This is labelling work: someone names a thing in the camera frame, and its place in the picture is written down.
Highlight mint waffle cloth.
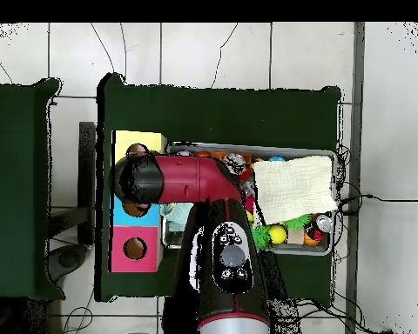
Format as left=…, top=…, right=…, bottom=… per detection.
left=159, top=203, right=194, bottom=232

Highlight wooden box with three holes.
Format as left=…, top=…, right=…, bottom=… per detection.
left=109, top=130, right=168, bottom=274

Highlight clear mesh bin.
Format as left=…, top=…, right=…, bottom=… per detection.
left=161, top=140, right=338, bottom=257

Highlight crushed silver can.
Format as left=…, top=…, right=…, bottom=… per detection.
left=224, top=152, right=248, bottom=175

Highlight dark green table cloth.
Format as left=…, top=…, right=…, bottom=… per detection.
left=94, top=71, right=343, bottom=308

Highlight green spiky ball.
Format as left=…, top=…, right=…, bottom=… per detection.
left=250, top=224, right=271, bottom=250

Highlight cream waffle cloth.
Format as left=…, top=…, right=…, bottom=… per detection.
left=252, top=155, right=339, bottom=226

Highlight yellow ball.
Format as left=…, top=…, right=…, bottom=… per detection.
left=266, top=224, right=287, bottom=245

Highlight beige wooden block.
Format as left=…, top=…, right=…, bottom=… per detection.
left=287, top=227, right=305, bottom=245

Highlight green covered side table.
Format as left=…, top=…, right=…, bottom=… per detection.
left=0, top=77, right=65, bottom=302

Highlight black cable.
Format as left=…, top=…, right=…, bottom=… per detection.
left=337, top=193, right=418, bottom=204

